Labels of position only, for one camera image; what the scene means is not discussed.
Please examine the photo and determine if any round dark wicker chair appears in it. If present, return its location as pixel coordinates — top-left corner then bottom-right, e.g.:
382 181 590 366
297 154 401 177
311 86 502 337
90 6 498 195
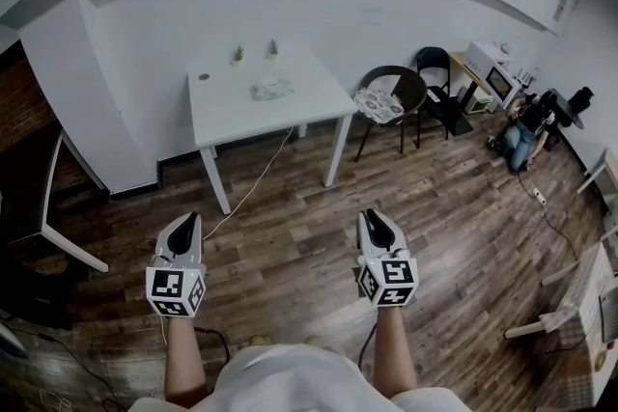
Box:
355 65 429 163

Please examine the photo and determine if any checked cloth table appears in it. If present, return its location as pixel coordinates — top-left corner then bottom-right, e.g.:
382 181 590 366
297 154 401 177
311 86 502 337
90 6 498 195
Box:
554 239 618 412

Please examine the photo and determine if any white square table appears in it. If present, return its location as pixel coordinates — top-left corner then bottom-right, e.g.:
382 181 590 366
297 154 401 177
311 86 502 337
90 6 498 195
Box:
185 46 359 215

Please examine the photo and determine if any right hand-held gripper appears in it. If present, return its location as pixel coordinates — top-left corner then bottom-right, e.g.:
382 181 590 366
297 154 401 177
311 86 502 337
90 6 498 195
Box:
355 207 419 308

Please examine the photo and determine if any person's left forearm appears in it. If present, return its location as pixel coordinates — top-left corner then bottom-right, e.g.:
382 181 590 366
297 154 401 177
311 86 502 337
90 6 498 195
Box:
163 315 214 404

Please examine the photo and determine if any yellow side table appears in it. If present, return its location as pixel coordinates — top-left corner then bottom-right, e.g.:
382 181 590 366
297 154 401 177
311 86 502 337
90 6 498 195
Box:
447 51 494 113

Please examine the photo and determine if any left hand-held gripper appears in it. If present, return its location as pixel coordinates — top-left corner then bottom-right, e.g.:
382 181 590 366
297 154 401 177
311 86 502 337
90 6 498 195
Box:
146 211 208 319

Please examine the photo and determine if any white microwave oven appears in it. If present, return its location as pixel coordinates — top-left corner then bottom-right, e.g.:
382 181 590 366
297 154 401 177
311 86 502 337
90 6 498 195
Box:
464 40 525 112

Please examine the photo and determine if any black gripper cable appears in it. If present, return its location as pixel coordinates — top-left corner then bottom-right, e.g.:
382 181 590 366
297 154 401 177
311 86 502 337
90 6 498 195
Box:
358 318 381 371

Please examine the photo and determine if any small white toaster oven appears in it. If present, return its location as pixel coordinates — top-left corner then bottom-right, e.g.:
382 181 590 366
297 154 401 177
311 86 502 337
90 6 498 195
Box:
464 93 494 115

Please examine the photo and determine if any person's white shirt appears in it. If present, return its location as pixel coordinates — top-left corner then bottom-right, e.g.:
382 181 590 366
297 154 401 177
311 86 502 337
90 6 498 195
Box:
126 342 475 412

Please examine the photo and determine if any wet wipes packet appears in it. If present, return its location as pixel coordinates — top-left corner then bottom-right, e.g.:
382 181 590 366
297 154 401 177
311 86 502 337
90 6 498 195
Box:
249 79 295 102

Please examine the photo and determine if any black coffee machine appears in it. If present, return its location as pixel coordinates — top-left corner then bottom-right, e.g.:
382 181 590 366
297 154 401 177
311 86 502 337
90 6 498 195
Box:
567 86 598 130

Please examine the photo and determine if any black round table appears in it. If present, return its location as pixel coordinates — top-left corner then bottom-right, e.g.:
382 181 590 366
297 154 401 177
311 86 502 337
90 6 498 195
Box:
544 87 586 142

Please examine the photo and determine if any long white floor cable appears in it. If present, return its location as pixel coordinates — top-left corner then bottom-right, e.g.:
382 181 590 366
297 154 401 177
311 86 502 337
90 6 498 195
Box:
202 124 295 242

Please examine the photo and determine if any grey laptop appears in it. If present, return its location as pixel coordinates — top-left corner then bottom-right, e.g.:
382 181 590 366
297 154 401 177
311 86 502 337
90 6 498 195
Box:
598 287 618 349

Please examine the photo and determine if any person's right forearm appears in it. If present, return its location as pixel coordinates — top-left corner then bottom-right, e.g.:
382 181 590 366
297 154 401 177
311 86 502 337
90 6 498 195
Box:
373 303 419 404

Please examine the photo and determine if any white router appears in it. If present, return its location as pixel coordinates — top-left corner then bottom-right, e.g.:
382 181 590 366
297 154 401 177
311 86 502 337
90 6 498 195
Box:
517 66 541 91

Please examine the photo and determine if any black folding chair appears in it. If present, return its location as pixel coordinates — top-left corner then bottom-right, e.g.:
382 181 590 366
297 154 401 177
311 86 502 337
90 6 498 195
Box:
414 45 475 149

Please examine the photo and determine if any floral seat cushion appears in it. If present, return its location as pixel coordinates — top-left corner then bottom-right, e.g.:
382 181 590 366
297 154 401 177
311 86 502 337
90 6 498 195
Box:
352 86 405 124

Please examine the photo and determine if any white frame desk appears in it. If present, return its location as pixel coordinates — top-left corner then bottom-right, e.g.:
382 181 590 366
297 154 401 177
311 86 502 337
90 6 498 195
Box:
6 128 111 274

